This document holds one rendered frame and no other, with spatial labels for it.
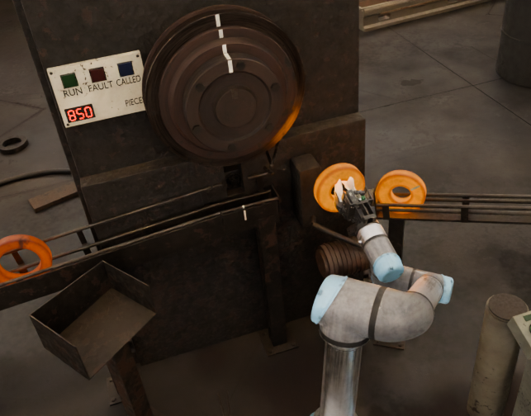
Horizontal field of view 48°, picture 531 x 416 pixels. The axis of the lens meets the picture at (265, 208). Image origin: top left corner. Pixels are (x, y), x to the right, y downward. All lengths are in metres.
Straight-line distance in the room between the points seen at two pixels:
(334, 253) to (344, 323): 0.75
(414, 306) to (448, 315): 1.28
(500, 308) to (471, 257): 0.97
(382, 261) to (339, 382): 0.35
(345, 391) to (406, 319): 0.26
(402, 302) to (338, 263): 0.76
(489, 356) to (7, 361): 1.86
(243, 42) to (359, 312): 0.79
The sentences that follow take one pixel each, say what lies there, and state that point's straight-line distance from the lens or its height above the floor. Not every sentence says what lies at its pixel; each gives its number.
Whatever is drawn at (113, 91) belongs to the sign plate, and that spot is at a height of 1.14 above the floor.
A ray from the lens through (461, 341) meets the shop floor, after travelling 2.50.
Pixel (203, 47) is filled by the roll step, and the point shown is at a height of 1.28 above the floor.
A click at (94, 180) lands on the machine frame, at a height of 0.87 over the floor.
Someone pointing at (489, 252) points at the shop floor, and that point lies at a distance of 2.90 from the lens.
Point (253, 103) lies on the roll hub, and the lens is 1.67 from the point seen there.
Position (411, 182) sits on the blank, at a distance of 1.95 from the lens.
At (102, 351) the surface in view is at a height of 0.59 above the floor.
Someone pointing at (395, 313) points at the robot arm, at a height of 0.94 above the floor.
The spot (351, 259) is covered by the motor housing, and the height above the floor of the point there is 0.50.
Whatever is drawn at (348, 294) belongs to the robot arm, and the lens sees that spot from 1.29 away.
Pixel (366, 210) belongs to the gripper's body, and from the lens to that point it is 1.65.
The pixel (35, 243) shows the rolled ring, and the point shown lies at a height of 0.76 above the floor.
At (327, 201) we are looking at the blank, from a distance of 1.80.
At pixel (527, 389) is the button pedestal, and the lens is 1.99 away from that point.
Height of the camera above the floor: 1.87
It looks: 37 degrees down
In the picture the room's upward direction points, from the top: 6 degrees counter-clockwise
